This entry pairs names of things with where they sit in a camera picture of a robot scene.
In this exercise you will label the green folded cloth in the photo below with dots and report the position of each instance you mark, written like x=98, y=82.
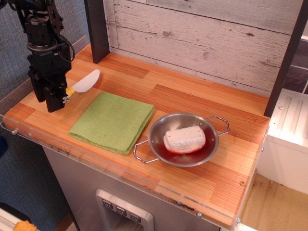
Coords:
x=112, y=122

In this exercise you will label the grey toy fridge cabinet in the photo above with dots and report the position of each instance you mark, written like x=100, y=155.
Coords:
x=80, y=181

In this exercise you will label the white toy sink unit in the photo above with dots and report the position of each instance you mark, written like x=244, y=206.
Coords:
x=284, y=155

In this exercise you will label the yellow handled toy knife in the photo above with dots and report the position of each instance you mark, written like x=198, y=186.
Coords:
x=83, y=85

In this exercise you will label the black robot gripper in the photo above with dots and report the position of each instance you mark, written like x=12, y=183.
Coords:
x=48, y=67

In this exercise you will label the orange object bottom left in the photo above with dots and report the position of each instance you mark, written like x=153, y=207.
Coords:
x=24, y=226

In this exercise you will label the white red toy food piece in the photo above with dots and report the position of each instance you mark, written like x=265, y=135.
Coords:
x=184, y=140

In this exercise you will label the dark right shelf post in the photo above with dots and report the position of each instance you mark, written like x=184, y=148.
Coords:
x=288, y=58

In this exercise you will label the silver metal bowl with handles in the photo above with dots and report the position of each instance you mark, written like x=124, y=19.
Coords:
x=182, y=120

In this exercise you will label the silver dispenser button panel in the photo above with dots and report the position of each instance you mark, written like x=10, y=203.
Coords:
x=120, y=215

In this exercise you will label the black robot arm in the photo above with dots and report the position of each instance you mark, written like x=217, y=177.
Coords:
x=40, y=21

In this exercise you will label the clear acrylic table guard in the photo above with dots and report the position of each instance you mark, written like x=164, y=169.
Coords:
x=216, y=189

